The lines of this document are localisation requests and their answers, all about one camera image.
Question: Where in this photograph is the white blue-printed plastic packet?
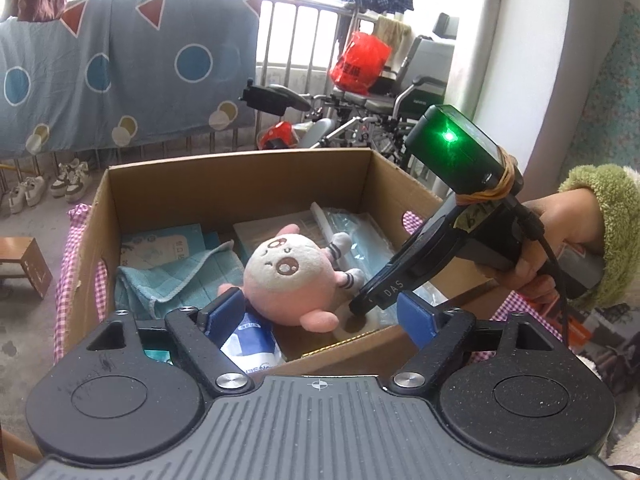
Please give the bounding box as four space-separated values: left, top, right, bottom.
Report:
220 310 288 376

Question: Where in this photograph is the black wheelchair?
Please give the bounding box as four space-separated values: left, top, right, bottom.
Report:
320 12 458 161

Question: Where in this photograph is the blue face mask box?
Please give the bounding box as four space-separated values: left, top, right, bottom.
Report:
120 224 207 268

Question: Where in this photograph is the small wooden stool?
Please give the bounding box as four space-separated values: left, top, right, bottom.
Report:
0 236 53 301

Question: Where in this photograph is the clear packet of blue masks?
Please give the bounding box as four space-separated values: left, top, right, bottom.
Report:
310 202 451 311

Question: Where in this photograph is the red plastic bag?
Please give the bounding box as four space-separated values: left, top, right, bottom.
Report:
328 31 393 95

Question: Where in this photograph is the yellow towel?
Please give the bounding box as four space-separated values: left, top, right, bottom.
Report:
372 15 413 56

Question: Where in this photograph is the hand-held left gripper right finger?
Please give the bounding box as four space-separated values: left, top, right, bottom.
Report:
387 290 552 393

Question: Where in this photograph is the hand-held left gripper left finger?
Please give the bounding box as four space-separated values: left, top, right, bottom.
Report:
87 289 255 394

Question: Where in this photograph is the orange black box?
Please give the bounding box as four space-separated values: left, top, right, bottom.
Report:
525 300 640 376

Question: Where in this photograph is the pink plush toy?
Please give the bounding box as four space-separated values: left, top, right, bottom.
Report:
216 225 367 333

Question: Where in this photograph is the light blue towel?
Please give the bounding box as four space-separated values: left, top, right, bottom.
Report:
116 240 248 321

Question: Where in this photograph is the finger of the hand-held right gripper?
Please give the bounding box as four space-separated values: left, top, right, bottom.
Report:
349 247 438 317

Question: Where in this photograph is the black cable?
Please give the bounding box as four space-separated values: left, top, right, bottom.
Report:
510 195 571 346

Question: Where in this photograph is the floral patterned cloth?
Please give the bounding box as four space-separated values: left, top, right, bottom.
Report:
570 2 640 173

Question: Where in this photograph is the red helmet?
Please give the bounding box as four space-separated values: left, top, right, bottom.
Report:
259 121 303 151

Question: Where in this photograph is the dark folded mobility chair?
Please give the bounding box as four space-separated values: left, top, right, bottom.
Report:
239 85 351 151

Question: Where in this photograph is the white sneaker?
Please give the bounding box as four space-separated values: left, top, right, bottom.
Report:
64 158 91 198
25 176 47 208
49 162 71 197
6 182 28 215

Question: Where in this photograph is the blue patterned bedsheet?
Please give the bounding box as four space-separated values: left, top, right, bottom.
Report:
0 0 263 158

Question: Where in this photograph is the white fluffy cloth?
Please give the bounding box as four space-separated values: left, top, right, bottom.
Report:
595 360 640 461

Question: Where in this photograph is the person's right forearm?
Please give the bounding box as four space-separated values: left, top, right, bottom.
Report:
557 164 640 311

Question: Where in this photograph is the person's right hand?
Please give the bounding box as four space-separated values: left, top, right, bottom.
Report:
500 191 605 307

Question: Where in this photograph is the metal window railing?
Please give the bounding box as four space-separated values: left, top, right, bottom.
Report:
255 0 361 151

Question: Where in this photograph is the brown cardboard box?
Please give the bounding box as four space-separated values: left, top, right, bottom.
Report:
62 149 501 376

